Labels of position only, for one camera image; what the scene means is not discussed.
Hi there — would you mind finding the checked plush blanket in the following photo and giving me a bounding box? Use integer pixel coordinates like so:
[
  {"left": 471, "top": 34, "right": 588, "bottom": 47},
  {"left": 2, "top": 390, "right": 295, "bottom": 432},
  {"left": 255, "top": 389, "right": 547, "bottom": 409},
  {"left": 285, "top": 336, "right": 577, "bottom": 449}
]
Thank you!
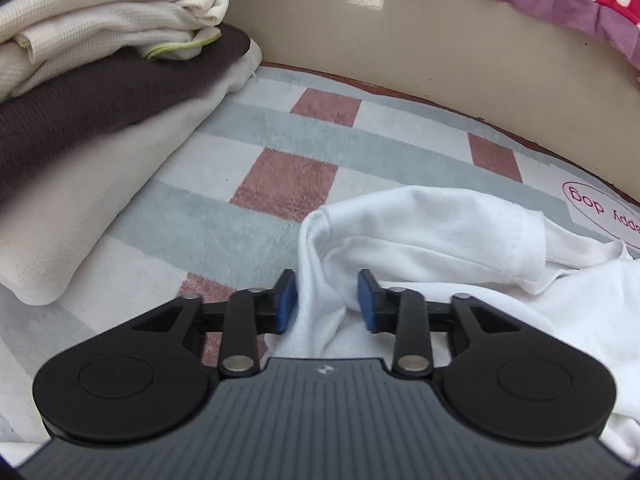
[{"left": 0, "top": 62, "right": 640, "bottom": 463}]

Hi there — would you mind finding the folded dark brown garment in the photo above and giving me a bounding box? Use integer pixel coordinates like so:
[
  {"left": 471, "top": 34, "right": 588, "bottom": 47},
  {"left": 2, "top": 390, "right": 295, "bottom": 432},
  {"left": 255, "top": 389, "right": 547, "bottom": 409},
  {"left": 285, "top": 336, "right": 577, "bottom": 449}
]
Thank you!
[{"left": 0, "top": 22, "right": 252, "bottom": 197}]

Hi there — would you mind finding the beige bed board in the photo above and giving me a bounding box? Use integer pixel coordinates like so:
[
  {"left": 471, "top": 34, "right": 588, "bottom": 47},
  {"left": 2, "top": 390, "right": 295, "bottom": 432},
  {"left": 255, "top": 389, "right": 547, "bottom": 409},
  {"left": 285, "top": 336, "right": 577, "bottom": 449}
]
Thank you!
[{"left": 219, "top": 0, "right": 640, "bottom": 197}]

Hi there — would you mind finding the folded cream waffle garment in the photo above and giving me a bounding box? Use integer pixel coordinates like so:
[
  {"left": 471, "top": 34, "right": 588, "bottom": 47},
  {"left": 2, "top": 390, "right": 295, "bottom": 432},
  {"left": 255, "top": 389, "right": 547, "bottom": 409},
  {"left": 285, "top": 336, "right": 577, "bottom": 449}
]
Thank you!
[{"left": 0, "top": 0, "right": 231, "bottom": 100}]

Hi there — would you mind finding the folded beige garment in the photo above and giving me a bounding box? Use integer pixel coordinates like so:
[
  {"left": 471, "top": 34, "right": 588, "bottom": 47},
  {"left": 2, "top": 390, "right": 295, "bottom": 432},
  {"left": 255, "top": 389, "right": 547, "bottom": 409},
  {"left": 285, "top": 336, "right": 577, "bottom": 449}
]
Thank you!
[{"left": 0, "top": 40, "right": 263, "bottom": 307}]

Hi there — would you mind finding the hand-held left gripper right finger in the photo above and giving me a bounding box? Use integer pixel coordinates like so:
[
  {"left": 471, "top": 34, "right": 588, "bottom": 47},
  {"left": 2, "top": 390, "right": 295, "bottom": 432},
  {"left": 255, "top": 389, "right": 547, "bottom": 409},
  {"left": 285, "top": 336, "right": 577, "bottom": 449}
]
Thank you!
[{"left": 356, "top": 269, "right": 523, "bottom": 379}]

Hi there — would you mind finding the white long-sleeved shirt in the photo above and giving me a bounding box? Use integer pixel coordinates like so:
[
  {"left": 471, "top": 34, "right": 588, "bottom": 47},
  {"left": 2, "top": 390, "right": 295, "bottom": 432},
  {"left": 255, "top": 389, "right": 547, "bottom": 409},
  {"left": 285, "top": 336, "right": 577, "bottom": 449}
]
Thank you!
[{"left": 270, "top": 185, "right": 640, "bottom": 466}]

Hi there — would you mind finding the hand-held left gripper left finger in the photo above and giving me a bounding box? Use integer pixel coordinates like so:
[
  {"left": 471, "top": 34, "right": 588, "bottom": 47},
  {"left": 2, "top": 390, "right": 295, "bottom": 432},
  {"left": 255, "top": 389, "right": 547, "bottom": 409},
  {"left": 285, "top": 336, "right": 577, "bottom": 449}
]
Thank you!
[{"left": 132, "top": 269, "right": 299, "bottom": 378}]

